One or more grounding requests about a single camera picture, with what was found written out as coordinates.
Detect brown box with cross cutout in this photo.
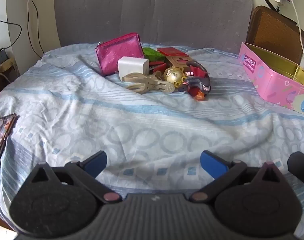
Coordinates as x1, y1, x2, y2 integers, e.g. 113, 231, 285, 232
164, 56, 194, 68

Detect long black wall cable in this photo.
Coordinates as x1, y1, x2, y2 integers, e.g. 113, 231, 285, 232
24, 0, 46, 58

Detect pink embossed wallet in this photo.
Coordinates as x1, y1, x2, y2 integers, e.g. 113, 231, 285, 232
95, 32, 145, 77

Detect pink biscuit tin box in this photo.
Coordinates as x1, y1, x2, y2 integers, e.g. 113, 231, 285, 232
239, 42, 304, 117

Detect red stapler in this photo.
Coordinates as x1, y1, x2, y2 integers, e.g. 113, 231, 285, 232
149, 61, 167, 75

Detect looped black cable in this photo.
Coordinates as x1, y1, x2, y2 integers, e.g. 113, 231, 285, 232
0, 15, 22, 53

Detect red cardboard box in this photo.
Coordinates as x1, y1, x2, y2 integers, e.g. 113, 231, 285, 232
157, 47, 190, 58

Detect green foil packet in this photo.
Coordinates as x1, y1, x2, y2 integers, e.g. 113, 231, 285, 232
142, 47, 165, 62

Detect dark red toy figure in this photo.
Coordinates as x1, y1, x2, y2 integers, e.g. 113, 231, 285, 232
178, 60, 212, 102

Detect blue patterned bedsheet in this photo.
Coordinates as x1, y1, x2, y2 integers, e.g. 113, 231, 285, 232
0, 42, 304, 230

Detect gold ball ornament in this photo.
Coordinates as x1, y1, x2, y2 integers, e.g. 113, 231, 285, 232
164, 67, 187, 88

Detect wooden side stand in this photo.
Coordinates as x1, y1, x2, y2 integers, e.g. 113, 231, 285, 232
0, 57, 20, 100

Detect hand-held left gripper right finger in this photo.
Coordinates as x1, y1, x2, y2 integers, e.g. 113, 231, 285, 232
189, 151, 289, 203

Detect white charger block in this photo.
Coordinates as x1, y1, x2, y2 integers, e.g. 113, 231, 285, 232
117, 57, 150, 80

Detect white cable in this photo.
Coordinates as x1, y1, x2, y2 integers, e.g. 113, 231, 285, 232
286, 0, 304, 68

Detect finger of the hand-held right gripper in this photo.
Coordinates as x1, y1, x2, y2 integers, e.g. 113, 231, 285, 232
287, 151, 304, 180

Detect beige hair claw clip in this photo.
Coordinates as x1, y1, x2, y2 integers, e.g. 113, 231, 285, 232
123, 71, 175, 95

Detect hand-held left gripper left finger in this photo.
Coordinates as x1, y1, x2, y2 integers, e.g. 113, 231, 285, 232
24, 151, 123, 203

